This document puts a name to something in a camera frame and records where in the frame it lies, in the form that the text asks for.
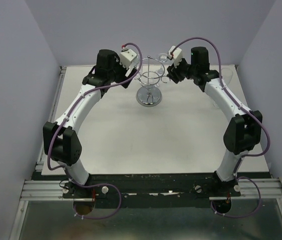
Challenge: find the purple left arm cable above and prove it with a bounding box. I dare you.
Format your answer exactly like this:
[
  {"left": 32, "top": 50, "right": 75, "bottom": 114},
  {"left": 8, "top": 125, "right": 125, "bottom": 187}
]
[{"left": 46, "top": 42, "right": 142, "bottom": 220}]

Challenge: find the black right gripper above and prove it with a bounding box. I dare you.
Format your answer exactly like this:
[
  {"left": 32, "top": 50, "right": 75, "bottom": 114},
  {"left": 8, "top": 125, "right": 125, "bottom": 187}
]
[{"left": 166, "top": 56, "right": 196, "bottom": 85}]

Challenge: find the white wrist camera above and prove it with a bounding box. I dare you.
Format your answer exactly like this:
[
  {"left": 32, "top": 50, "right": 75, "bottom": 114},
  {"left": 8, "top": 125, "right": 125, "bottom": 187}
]
[
  {"left": 119, "top": 48, "right": 138, "bottom": 70},
  {"left": 167, "top": 45, "right": 183, "bottom": 68}
]

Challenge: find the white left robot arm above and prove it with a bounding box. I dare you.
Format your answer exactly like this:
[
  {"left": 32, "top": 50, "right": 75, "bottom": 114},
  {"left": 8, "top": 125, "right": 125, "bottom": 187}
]
[{"left": 43, "top": 47, "right": 138, "bottom": 198}]

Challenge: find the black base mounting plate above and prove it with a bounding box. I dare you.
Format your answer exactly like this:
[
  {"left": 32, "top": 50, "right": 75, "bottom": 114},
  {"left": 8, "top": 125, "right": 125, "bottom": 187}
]
[{"left": 63, "top": 173, "right": 240, "bottom": 209}]

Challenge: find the chrome wine glass rack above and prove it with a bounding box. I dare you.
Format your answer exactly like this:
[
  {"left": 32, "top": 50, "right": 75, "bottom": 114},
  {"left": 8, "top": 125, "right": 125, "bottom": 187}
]
[{"left": 135, "top": 55, "right": 166, "bottom": 107}]

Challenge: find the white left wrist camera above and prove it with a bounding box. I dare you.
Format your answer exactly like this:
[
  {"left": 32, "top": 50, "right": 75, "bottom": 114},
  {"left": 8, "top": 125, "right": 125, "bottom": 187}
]
[{"left": 119, "top": 48, "right": 138, "bottom": 70}]

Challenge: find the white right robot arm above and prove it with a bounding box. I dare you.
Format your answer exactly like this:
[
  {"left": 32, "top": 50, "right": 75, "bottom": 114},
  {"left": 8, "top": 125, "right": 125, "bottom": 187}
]
[{"left": 167, "top": 46, "right": 262, "bottom": 196}]

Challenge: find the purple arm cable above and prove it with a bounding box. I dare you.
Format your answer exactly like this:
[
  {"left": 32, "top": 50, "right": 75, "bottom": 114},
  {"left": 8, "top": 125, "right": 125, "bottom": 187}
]
[
  {"left": 46, "top": 42, "right": 142, "bottom": 220},
  {"left": 170, "top": 36, "right": 271, "bottom": 218}
]

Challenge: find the etched front wine glass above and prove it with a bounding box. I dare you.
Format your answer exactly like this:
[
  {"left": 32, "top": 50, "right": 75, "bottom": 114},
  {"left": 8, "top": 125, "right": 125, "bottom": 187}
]
[{"left": 221, "top": 67, "right": 233, "bottom": 86}]

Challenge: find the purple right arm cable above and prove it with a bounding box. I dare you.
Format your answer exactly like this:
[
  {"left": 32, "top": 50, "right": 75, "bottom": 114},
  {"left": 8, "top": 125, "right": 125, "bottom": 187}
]
[{"left": 170, "top": 36, "right": 271, "bottom": 218}]

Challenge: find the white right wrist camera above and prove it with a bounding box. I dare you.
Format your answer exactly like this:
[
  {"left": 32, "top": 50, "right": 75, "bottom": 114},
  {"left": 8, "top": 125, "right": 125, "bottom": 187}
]
[{"left": 167, "top": 45, "right": 183, "bottom": 68}]

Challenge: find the aluminium extrusion rail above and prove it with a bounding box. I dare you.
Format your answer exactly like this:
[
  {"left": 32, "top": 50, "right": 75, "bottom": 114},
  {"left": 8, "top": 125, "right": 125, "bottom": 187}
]
[{"left": 20, "top": 178, "right": 282, "bottom": 202}]

